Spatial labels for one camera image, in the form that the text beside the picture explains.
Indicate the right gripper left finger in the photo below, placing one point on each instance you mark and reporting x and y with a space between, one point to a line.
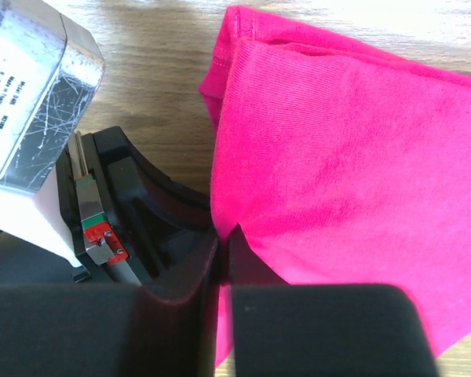
50 326

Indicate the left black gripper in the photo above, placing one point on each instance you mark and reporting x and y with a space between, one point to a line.
129 221

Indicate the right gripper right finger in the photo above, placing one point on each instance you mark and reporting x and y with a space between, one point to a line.
280 329

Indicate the pink red t shirt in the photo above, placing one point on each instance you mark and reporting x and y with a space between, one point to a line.
343 163

